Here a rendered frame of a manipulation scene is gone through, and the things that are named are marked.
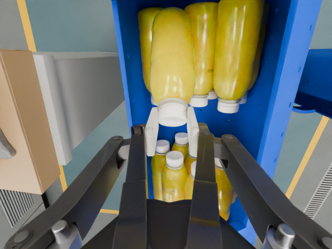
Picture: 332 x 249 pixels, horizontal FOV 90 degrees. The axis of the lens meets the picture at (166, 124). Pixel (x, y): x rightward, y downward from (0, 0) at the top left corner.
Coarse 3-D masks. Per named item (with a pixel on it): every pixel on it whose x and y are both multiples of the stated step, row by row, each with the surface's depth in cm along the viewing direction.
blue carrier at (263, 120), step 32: (128, 0) 29; (160, 0) 35; (192, 0) 37; (288, 0) 27; (320, 0) 17; (128, 32) 30; (288, 32) 16; (128, 64) 31; (288, 64) 18; (128, 96) 30; (256, 96) 36; (288, 96) 20; (160, 128) 46; (224, 128) 46; (256, 128) 37; (256, 160) 23
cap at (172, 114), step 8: (168, 104) 21; (176, 104) 20; (160, 112) 21; (168, 112) 20; (176, 112) 20; (184, 112) 21; (160, 120) 21; (168, 120) 21; (176, 120) 21; (184, 120) 21
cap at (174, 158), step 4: (168, 152) 38; (172, 152) 38; (176, 152) 38; (180, 152) 38; (168, 156) 37; (172, 156) 37; (176, 156) 37; (180, 156) 37; (168, 160) 36; (172, 160) 36; (176, 160) 36; (180, 160) 36; (168, 164) 37; (172, 164) 36; (176, 164) 36; (180, 164) 36
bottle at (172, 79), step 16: (160, 16) 25; (176, 16) 24; (160, 32) 24; (176, 32) 23; (192, 32) 26; (160, 48) 23; (176, 48) 22; (192, 48) 24; (160, 64) 22; (176, 64) 21; (192, 64) 23; (160, 80) 21; (176, 80) 20; (192, 80) 22; (160, 96) 21; (176, 96) 21; (192, 96) 23
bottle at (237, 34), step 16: (224, 0) 24; (240, 0) 23; (256, 0) 23; (224, 16) 25; (240, 16) 23; (256, 16) 24; (224, 32) 25; (240, 32) 24; (256, 32) 25; (224, 48) 26; (240, 48) 25; (256, 48) 26; (224, 64) 27; (240, 64) 26; (224, 80) 27; (240, 80) 27; (224, 96) 29; (240, 96) 29
